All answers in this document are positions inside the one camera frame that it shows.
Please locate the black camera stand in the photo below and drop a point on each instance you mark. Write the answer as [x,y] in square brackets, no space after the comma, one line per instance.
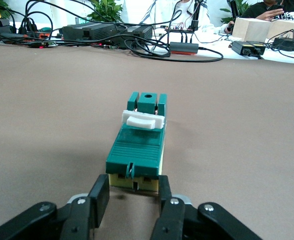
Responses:
[194,23]

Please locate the green load switch white lever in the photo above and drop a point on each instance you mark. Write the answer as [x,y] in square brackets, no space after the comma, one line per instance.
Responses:
[137,147]

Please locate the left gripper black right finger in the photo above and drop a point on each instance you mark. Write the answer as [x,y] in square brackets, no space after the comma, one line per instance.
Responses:
[165,200]

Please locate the black ribbed electronics box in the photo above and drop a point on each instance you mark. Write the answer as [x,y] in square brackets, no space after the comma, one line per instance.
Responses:
[139,31]

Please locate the large black power supply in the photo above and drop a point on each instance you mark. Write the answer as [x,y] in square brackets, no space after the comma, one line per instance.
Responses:
[94,31]

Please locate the black power adapter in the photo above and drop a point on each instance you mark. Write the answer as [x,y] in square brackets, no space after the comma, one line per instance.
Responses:
[240,47]
[258,47]
[287,41]

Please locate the green red circuit device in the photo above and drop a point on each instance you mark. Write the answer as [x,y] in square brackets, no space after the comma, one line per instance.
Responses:
[45,44]

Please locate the person in white jacket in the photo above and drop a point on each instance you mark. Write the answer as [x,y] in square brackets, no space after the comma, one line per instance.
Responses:
[159,10]

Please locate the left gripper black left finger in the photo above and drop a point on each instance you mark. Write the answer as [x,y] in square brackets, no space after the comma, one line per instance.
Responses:
[99,197]

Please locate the person in black shirt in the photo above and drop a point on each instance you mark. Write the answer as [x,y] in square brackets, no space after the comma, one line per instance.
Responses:
[252,11]

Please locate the pale wooden block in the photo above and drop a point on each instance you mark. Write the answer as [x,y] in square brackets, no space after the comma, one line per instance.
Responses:
[249,28]
[282,25]

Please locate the bare person hand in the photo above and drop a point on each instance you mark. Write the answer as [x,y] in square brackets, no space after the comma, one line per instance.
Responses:
[270,14]

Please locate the black hub orange base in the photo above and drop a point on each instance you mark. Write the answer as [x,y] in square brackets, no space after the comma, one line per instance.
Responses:
[184,47]

